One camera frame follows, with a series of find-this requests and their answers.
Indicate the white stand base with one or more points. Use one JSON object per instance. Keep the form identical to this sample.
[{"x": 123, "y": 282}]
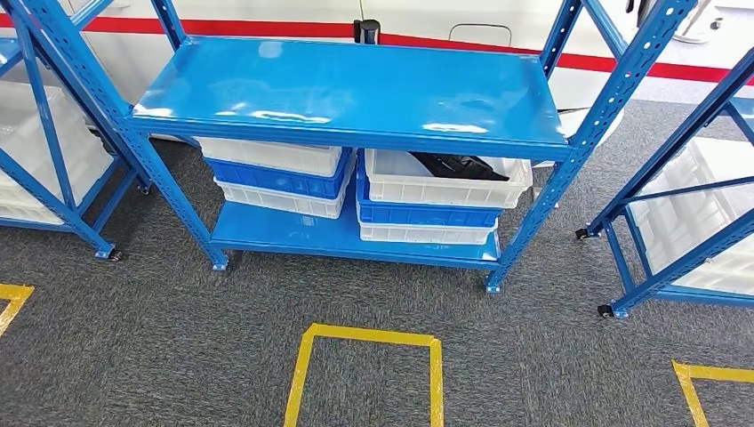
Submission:
[{"x": 701, "y": 26}]

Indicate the black chrome barrier post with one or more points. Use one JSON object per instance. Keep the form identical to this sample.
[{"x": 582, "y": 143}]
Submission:
[{"x": 367, "y": 30}]

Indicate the blue metal shelf rack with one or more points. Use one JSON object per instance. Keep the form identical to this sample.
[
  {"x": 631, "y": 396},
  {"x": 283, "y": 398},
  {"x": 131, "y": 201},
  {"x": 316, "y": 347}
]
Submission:
[
  {"x": 53, "y": 177},
  {"x": 353, "y": 88},
  {"x": 677, "y": 268}
]

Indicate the yellow floor tape square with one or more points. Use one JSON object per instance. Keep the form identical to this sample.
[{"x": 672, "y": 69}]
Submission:
[{"x": 686, "y": 389}]

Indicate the black parts in bin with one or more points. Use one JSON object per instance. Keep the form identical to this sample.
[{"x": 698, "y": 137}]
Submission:
[{"x": 459, "y": 168}]

